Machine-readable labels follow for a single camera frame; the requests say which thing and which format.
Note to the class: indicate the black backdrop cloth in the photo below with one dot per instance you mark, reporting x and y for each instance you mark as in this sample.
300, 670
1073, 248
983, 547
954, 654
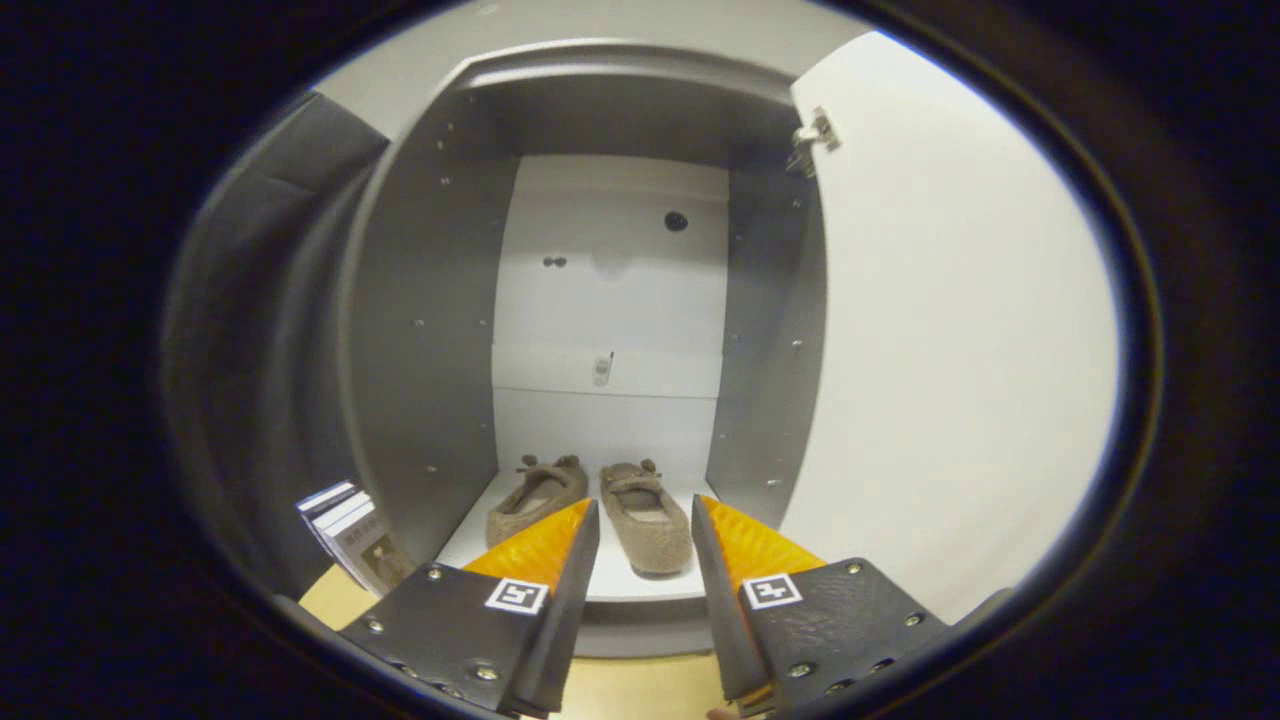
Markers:
250, 350

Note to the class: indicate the grey shoe cabinet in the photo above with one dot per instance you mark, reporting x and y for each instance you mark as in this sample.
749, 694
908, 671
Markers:
420, 350

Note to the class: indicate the stack of books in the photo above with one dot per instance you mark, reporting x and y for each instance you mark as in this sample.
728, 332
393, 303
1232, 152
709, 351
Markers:
355, 540

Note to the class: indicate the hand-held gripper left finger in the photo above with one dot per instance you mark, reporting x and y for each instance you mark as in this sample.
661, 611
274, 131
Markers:
570, 610

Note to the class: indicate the brown fuzzy slipper shoe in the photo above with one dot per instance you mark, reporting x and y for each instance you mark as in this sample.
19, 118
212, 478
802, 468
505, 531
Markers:
525, 505
655, 535

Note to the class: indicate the metal door hinge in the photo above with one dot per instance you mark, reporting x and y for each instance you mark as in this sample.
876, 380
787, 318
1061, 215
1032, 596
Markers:
815, 135

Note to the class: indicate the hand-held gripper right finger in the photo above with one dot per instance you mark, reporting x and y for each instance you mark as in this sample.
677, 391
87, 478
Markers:
722, 610

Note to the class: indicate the white shoe cabinet door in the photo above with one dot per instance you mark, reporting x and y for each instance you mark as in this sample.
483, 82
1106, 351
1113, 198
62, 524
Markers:
950, 350

